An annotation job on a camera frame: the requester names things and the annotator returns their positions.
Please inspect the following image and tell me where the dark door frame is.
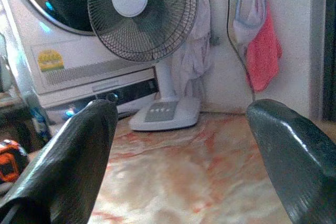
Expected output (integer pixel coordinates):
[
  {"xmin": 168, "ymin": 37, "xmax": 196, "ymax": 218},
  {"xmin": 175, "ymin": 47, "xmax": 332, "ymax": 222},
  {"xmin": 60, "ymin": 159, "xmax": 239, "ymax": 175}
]
[{"xmin": 322, "ymin": 0, "xmax": 336, "ymax": 122}]

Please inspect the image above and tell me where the white front-load washer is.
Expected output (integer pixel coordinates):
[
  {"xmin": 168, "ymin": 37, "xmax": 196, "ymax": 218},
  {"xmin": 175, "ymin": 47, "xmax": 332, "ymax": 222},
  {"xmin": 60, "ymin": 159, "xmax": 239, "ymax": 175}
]
[{"xmin": 0, "ymin": 0, "xmax": 158, "ymax": 120}]

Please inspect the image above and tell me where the white blue plastic bag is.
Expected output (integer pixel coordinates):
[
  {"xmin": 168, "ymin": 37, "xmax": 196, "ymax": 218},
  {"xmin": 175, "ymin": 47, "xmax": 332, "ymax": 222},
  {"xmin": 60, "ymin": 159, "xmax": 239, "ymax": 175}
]
[{"xmin": 232, "ymin": 0, "xmax": 267, "ymax": 45}]

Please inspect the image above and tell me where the orange black tool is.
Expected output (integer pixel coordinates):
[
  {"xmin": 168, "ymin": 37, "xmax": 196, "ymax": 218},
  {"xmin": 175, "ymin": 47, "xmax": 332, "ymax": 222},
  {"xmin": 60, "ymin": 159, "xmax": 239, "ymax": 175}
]
[{"xmin": 0, "ymin": 139, "xmax": 29, "ymax": 184}]

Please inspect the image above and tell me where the pink hanging cloth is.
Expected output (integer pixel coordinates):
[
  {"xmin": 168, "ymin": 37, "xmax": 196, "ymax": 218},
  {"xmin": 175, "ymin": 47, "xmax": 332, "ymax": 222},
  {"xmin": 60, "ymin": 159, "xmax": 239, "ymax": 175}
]
[{"xmin": 245, "ymin": 0, "xmax": 284, "ymax": 93}]

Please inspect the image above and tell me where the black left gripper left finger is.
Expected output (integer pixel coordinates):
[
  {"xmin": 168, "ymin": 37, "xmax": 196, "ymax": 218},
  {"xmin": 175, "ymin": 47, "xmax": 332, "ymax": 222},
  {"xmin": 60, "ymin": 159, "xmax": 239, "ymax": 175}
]
[{"xmin": 0, "ymin": 100, "xmax": 119, "ymax": 224}]

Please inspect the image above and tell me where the yellow green energy label sticker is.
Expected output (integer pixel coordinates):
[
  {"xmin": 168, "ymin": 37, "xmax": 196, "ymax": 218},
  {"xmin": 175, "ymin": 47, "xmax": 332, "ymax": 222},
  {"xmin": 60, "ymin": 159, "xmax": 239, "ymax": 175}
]
[{"xmin": 36, "ymin": 49, "xmax": 66, "ymax": 72}]

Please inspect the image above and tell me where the white hanging cloth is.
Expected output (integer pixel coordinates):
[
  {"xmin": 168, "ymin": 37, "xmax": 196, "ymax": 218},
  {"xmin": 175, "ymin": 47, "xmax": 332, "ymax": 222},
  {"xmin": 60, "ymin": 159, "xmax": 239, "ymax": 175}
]
[{"xmin": 172, "ymin": 0, "xmax": 215, "ymax": 99}]

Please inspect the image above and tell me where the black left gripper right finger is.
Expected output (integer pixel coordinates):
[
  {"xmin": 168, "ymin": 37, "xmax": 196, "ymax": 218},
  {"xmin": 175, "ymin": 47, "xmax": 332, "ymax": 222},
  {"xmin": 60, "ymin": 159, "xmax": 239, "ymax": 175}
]
[{"xmin": 246, "ymin": 99, "xmax": 336, "ymax": 224}]

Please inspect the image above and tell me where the black power cable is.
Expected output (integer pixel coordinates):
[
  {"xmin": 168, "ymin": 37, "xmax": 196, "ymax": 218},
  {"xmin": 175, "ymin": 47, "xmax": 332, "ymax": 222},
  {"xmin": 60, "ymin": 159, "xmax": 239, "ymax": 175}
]
[{"xmin": 226, "ymin": 0, "xmax": 257, "ymax": 101}]

